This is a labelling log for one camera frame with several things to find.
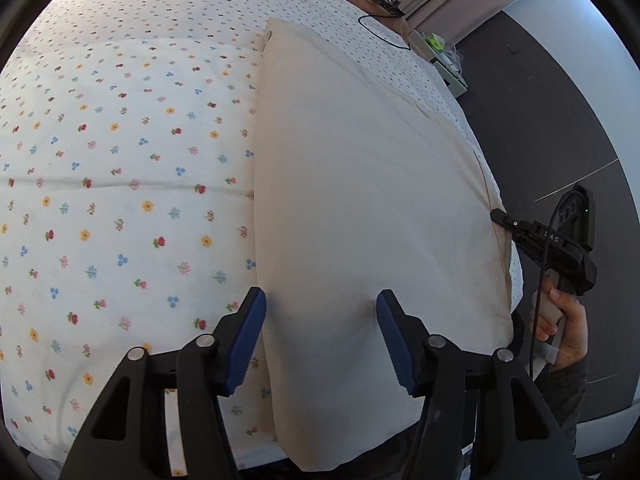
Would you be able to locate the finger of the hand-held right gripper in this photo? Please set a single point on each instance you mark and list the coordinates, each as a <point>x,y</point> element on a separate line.
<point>507,222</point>

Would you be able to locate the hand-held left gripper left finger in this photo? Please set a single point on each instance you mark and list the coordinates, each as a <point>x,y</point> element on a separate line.
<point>245,345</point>

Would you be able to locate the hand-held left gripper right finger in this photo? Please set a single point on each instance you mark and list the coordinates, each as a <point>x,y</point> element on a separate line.
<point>395,345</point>

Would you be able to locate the beige jacket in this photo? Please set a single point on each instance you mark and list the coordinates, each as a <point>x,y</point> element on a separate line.
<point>360,185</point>

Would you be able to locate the person's right forearm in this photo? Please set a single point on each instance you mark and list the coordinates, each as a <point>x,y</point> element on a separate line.
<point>562,395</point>

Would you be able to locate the person's right hand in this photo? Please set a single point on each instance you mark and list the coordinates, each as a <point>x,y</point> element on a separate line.
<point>572,330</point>

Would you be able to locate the white nightstand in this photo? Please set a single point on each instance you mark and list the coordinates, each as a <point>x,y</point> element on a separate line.
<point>447,72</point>

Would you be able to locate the white clutter on nightstand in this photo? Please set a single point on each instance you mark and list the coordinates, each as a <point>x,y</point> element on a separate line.
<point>452,57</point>

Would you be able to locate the green round item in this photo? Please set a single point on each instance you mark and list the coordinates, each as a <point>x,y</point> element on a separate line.
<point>434,42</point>

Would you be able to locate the white floral bedsheet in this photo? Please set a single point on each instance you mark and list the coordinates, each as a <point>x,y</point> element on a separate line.
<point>125,135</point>

